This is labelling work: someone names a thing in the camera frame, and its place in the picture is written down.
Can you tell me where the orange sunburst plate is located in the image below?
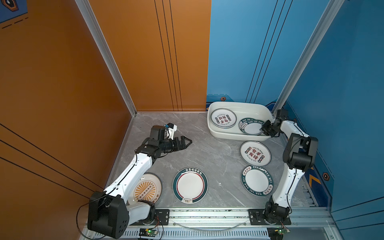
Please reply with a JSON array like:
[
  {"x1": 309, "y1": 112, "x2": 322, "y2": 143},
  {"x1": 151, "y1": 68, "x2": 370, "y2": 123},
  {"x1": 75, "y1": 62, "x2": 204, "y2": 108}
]
[{"x1": 128, "y1": 173, "x2": 163, "y2": 205}]

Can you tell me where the circuit board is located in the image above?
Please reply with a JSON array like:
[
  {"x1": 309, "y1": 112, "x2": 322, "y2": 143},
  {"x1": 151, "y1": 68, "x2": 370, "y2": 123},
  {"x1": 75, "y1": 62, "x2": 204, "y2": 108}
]
[
  {"x1": 138, "y1": 229, "x2": 159, "y2": 240},
  {"x1": 274, "y1": 226, "x2": 291, "y2": 239}
]

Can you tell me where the large green red plate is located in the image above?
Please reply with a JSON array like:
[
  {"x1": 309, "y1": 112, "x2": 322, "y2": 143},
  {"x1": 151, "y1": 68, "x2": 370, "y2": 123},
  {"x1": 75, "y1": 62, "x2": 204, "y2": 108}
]
[{"x1": 173, "y1": 167, "x2": 208, "y2": 204}]

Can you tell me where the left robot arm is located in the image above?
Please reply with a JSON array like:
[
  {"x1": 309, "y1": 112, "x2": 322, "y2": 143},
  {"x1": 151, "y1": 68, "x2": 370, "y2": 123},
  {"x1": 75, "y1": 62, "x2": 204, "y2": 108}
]
[{"x1": 87, "y1": 136, "x2": 193, "y2": 239}]

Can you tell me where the right circuit board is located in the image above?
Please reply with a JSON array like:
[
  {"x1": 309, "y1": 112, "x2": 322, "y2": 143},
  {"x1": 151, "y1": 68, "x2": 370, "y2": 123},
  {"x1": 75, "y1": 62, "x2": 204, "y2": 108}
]
[{"x1": 274, "y1": 226, "x2": 291, "y2": 239}]

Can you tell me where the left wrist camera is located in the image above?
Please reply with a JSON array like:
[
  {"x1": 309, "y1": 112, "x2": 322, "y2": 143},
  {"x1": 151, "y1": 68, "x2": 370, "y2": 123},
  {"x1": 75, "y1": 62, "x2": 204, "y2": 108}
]
[{"x1": 150, "y1": 123, "x2": 177, "y2": 141}]

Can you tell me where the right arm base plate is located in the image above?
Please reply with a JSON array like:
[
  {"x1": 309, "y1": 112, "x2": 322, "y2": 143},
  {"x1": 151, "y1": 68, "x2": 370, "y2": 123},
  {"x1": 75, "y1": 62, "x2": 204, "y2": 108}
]
[{"x1": 248, "y1": 209, "x2": 292, "y2": 226}]

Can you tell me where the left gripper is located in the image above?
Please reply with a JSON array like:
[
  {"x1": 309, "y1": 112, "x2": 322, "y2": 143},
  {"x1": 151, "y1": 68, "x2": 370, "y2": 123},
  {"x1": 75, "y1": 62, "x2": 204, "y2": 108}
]
[{"x1": 158, "y1": 136, "x2": 192, "y2": 154}]

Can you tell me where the aluminium front rail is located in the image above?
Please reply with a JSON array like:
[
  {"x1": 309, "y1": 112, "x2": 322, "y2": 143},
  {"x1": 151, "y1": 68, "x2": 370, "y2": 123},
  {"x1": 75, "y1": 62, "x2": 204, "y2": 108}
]
[{"x1": 121, "y1": 207, "x2": 343, "y2": 240}]

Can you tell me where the left circuit board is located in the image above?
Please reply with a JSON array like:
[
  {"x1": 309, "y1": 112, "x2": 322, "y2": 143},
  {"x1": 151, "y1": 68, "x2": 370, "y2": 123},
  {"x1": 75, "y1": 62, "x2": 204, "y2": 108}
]
[{"x1": 138, "y1": 229, "x2": 159, "y2": 240}]

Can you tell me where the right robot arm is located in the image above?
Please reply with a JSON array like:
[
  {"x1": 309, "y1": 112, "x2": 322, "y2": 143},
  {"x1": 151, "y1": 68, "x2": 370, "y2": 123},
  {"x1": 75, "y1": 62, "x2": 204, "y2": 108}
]
[{"x1": 262, "y1": 120, "x2": 318, "y2": 225}]

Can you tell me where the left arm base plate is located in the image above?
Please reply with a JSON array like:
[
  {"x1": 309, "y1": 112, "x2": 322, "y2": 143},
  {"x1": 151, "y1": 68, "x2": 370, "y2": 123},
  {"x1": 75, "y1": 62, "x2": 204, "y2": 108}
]
[{"x1": 133, "y1": 209, "x2": 170, "y2": 226}]

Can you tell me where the white plastic bin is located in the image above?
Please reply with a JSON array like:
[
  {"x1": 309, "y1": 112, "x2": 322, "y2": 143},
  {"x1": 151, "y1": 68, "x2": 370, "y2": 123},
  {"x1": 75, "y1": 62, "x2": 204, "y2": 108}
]
[{"x1": 208, "y1": 102, "x2": 274, "y2": 142}]

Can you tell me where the plate with red coin pattern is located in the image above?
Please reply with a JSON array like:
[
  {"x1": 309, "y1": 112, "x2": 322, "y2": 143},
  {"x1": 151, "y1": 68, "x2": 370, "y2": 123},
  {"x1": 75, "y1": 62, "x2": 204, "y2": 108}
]
[{"x1": 210, "y1": 108, "x2": 237, "y2": 129}]

